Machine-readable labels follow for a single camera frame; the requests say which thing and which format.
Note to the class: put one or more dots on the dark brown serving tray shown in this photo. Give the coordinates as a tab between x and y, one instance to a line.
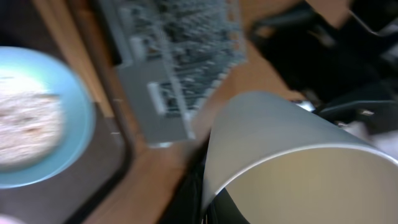
72	195

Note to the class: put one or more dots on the grey dishwasher rack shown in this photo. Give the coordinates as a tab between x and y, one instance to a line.
171	55

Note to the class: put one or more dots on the pink white bowl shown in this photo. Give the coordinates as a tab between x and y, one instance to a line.
6	219

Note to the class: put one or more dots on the light blue bowl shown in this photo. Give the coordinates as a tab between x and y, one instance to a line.
79	112

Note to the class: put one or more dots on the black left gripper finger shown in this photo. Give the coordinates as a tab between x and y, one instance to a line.
185	206

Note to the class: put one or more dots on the wooden chopstick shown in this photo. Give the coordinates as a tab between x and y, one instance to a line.
63	29

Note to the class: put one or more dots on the pale green cup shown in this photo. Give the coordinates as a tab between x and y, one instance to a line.
280	163

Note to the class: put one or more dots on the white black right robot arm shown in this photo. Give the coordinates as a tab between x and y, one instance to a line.
349	75

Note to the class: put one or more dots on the rice leftovers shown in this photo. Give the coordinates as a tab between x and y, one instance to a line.
32	121

